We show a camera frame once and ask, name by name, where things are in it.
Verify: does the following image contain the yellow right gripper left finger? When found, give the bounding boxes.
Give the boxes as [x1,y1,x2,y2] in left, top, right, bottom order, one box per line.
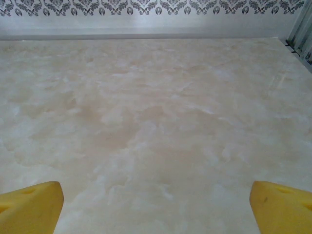
[0,181,65,234]

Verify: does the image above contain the aluminium frame post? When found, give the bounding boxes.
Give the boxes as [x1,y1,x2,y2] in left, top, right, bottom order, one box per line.
[284,0,312,67]

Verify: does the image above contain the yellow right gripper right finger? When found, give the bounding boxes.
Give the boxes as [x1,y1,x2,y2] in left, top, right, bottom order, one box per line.
[250,180,312,234]

